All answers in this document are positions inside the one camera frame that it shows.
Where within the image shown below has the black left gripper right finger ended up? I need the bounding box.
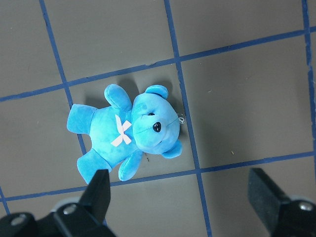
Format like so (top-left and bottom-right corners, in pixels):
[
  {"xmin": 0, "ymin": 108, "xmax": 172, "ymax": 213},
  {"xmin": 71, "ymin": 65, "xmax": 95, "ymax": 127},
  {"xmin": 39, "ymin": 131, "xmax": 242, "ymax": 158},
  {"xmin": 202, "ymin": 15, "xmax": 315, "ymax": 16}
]
[{"xmin": 247, "ymin": 168, "xmax": 316, "ymax": 237}]

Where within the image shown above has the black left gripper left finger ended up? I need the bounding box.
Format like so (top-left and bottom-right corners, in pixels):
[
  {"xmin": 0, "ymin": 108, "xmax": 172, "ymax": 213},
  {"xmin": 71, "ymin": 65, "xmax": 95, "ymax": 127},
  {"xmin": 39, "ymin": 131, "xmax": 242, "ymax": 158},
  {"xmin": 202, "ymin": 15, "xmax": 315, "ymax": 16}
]
[{"xmin": 53, "ymin": 169, "xmax": 111, "ymax": 237}]

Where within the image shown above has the blue plush teddy bear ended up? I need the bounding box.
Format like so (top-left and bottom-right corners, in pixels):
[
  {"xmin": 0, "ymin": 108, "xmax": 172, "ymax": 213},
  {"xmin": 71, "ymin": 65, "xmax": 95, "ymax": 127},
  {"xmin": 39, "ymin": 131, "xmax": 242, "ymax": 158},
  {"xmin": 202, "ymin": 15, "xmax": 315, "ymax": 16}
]
[{"xmin": 67, "ymin": 84, "xmax": 182, "ymax": 184}]

